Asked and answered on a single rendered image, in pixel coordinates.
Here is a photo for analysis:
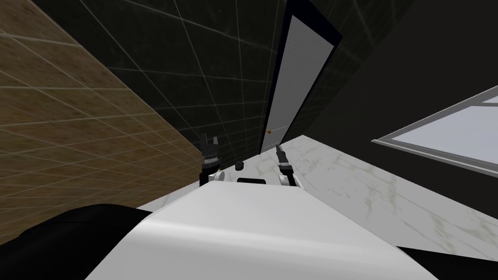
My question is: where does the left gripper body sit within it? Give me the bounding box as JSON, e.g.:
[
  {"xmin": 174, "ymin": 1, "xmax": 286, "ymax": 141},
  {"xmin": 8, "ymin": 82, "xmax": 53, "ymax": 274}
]
[{"xmin": 200, "ymin": 142, "xmax": 220, "ymax": 160}]

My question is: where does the grey framed window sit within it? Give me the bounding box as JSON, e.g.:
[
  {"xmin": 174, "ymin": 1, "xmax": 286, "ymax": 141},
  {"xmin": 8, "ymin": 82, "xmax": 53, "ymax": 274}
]
[{"xmin": 371, "ymin": 85, "xmax": 498, "ymax": 178}]

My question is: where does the grey door leaf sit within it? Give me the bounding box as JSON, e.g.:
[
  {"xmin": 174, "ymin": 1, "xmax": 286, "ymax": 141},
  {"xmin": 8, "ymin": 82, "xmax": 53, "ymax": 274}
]
[{"xmin": 260, "ymin": 15, "xmax": 336, "ymax": 155}]

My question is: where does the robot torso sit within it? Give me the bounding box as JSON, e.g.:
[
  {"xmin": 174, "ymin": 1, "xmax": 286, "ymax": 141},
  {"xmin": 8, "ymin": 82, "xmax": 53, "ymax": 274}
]
[{"xmin": 83, "ymin": 161, "xmax": 441, "ymax": 280}]

